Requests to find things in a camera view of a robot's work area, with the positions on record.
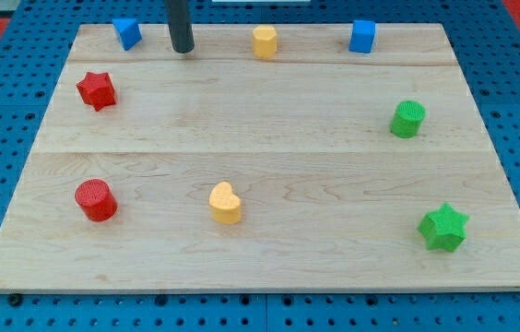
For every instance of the black cylindrical robot arm stick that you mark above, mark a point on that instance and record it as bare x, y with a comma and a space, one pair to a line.
180, 25

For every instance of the yellow heart block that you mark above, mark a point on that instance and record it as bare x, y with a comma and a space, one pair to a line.
225, 206

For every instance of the light wooden board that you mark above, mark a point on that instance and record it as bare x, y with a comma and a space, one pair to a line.
331, 199

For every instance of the yellow hexagon block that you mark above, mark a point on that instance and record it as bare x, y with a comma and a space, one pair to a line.
265, 41

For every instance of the green cylinder block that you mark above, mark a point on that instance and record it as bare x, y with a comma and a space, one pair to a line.
407, 119

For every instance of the red cylinder block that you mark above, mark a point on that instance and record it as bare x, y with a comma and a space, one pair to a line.
96, 200

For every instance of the blue cube block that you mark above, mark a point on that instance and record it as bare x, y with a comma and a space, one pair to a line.
362, 36

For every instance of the red star block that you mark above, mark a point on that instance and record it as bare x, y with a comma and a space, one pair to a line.
97, 90

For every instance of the blue triangle block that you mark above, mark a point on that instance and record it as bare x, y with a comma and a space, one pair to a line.
128, 32

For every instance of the green star block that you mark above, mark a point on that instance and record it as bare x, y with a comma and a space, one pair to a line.
443, 228

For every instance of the blue perforated base mat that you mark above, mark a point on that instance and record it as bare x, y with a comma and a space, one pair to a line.
486, 38

